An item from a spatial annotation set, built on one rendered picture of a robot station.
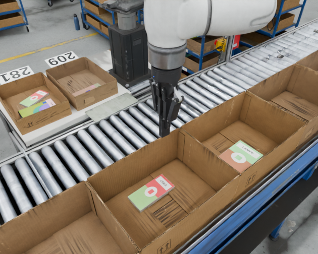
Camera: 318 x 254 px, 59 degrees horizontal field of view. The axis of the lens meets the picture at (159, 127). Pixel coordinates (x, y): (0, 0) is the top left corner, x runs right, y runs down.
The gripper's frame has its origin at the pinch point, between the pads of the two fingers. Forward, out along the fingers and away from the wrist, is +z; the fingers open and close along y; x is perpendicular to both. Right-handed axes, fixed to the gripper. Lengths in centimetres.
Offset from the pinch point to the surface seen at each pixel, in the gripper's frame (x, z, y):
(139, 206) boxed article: 10.6, 30.9, -1.0
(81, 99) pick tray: -2, 39, 81
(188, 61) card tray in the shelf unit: -130, 78, 137
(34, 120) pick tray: 25, 40, 78
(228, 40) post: -111, 29, 76
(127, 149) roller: -7, 46, 39
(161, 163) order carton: -6.9, 30.1, 10.1
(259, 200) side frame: -24.6, 29.7, -23.1
